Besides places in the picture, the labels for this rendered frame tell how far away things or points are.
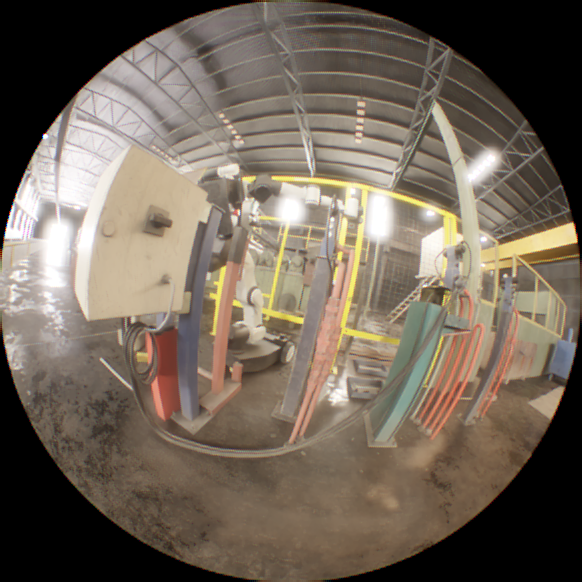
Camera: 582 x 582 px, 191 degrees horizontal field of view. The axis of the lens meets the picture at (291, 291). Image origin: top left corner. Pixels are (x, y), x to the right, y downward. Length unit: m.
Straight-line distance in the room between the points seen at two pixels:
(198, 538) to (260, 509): 0.25
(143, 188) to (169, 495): 0.89
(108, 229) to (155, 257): 0.15
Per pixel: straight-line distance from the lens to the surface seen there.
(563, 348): 5.91
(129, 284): 0.45
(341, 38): 10.64
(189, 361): 0.73
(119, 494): 0.84
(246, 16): 11.32
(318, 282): 0.78
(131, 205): 0.44
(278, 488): 0.81
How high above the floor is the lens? 0.74
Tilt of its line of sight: 3 degrees down
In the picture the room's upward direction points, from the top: 12 degrees clockwise
